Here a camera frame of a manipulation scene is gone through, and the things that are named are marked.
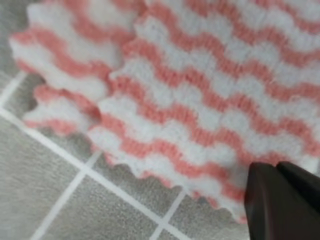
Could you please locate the pink white wavy towel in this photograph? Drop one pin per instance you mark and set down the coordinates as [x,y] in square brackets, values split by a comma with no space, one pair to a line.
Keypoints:
[188,91]

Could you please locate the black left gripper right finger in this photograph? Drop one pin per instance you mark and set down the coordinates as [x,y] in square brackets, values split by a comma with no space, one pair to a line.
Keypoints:
[305,183]

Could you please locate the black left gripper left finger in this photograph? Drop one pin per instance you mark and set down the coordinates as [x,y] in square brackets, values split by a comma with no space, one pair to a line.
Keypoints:
[275,210]

